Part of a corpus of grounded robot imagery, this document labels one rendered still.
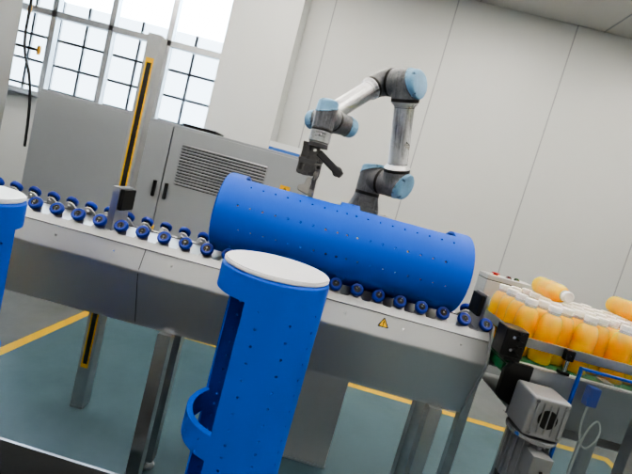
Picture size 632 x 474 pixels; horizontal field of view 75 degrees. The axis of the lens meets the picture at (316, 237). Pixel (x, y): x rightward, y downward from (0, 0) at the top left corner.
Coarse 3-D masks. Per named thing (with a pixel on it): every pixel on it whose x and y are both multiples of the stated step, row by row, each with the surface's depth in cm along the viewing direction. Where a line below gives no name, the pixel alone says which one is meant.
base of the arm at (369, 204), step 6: (360, 192) 190; (366, 192) 189; (354, 198) 192; (360, 198) 190; (366, 198) 189; (372, 198) 190; (354, 204) 191; (360, 204) 189; (366, 204) 189; (372, 204) 190; (360, 210) 189; (366, 210) 188; (372, 210) 190
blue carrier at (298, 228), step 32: (224, 192) 135; (256, 192) 137; (288, 192) 140; (224, 224) 134; (256, 224) 134; (288, 224) 134; (320, 224) 134; (352, 224) 135; (384, 224) 138; (288, 256) 137; (320, 256) 135; (352, 256) 134; (384, 256) 134; (416, 256) 134; (448, 256) 135; (384, 288) 139; (416, 288) 136; (448, 288) 135
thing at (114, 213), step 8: (120, 192) 144; (128, 192) 146; (112, 200) 144; (120, 200) 144; (128, 200) 148; (112, 208) 144; (120, 208) 145; (128, 208) 150; (112, 216) 144; (120, 216) 149; (112, 224) 145
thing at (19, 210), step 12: (0, 204) 97; (12, 204) 101; (24, 204) 106; (0, 216) 98; (12, 216) 101; (24, 216) 108; (0, 228) 98; (12, 228) 102; (0, 240) 99; (12, 240) 103; (0, 252) 100; (0, 264) 101; (0, 276) 102; (0, 288) 103; (0, 300) 105
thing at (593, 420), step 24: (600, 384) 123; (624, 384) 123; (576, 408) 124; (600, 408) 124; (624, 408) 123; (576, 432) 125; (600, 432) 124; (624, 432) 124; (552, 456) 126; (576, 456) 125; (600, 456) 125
